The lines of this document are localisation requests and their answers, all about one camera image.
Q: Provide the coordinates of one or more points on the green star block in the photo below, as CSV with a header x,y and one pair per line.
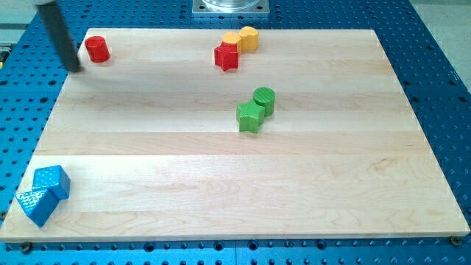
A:
x,y
250,116

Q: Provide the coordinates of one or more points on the red star block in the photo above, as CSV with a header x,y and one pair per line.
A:
x,y
226,56

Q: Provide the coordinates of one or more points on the green cylinder block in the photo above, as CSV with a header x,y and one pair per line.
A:
x,y
265,97

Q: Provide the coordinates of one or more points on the light wooden board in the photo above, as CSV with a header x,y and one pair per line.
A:
x,y
151,144

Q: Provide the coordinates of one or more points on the yellow pentagon block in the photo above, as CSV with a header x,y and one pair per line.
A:
x,y
232,39

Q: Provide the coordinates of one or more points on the red cylinder block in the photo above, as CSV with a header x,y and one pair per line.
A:
x,y
97,49

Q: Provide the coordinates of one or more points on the blue cube block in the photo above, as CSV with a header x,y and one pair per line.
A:
x,y
54,179

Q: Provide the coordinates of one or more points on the blue triangle block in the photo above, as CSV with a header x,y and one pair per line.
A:
x,y
38,205

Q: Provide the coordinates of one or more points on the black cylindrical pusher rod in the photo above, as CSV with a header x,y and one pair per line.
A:
x,y
55,25

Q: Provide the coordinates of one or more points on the left brass board screw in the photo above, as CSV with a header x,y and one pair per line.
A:
x,y
25,247

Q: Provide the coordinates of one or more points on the brass board screw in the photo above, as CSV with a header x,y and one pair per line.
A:
x,y
455,241
25,247

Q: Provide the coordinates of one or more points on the right brass board screw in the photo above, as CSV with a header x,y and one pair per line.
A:
x,y
455,241

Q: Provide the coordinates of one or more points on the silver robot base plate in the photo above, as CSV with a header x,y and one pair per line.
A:
x,y
230,7

